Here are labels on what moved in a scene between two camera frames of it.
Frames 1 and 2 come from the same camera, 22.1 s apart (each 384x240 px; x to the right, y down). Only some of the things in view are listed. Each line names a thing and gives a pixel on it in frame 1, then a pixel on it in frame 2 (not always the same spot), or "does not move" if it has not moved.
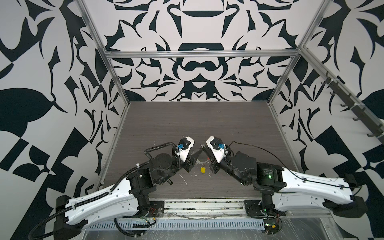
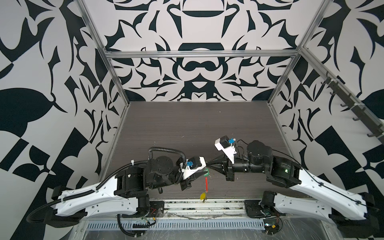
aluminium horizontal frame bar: (202, 54) does not move
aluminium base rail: (223, 207) does not move
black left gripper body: (184, 165) to (184, 182)
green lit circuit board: (271, 226) does not move
